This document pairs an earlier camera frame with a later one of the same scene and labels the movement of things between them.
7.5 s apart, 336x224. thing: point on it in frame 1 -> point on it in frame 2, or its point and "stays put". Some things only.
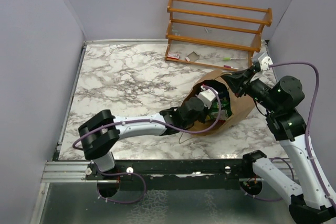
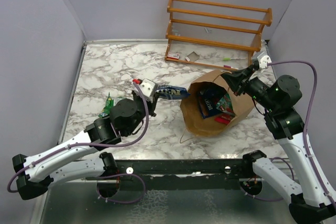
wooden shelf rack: [267, 22] stays put
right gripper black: [237, 80] stays put
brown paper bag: [241, 107] stays put
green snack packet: [225, 105] -> [106, 110]
